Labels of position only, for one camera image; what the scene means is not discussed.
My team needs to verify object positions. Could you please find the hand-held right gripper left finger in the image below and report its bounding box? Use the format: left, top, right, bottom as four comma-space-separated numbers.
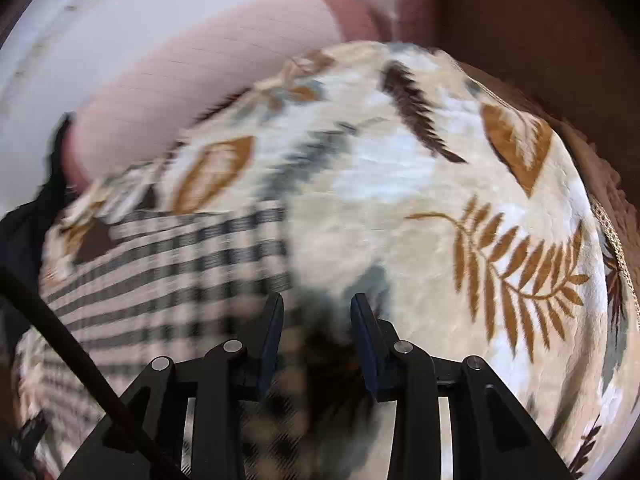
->
60, 292, 286, 480

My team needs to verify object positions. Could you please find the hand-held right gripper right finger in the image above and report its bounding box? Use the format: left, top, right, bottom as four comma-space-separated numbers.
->
349, 293, 575, 480

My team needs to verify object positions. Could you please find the beige black checked coat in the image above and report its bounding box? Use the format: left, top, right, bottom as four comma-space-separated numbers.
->
20, 205, 366, 480

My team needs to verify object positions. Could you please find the leaf print blanket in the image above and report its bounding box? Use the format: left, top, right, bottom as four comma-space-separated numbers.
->
15, 40, 640, 480

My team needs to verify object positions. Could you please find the black garment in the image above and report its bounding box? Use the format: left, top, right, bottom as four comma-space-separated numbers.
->
0, 112, 77, 326

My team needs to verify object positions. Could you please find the pink bolster pillow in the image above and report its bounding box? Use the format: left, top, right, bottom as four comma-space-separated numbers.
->
64, 0, 393, 192

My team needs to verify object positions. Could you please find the brown wooden headboard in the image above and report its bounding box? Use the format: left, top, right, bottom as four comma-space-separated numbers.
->
430, 0, 640, 211

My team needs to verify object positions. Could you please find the black cable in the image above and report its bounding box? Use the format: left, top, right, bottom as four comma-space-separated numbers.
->
0, 264, 187, 480

